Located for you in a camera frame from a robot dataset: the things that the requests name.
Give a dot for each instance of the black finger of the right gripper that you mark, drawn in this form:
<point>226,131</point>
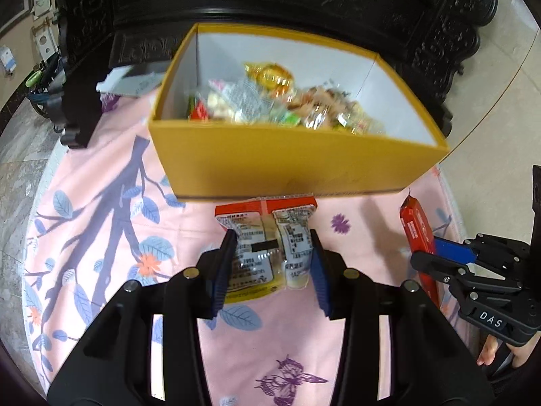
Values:
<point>440,268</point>

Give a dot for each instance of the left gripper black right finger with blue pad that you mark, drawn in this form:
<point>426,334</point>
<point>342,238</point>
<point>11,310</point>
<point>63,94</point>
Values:
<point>430,363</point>

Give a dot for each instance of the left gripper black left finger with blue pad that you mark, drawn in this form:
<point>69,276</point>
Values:
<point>110,365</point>

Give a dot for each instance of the red snack bar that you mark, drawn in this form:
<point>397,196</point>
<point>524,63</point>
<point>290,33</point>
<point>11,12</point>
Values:
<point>420,238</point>

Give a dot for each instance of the red top twin sachet pack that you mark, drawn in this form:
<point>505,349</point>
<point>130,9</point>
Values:
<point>274,246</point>

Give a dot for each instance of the golden orange snack packet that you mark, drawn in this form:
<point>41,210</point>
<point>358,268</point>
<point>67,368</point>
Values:
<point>272,78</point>

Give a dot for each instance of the clear bag white round snacks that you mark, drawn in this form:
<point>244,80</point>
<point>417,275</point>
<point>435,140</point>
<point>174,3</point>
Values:
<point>244,98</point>

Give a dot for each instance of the snacks pile in box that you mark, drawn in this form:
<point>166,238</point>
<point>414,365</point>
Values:
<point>317,107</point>

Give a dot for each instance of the person's right hand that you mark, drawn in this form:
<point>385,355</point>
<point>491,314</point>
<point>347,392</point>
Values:
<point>494,350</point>

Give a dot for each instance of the pink floral tablecloth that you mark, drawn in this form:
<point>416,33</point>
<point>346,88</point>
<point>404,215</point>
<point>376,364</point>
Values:
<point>108,214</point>

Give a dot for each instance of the yellow cardboard box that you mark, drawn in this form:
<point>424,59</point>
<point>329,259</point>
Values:
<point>212,160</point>

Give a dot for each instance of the dark carved wooden furniture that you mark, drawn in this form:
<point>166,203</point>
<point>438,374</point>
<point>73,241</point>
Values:
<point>425,41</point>

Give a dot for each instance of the white paper sheet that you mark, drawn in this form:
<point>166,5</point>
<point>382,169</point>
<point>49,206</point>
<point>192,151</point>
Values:
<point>134,80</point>

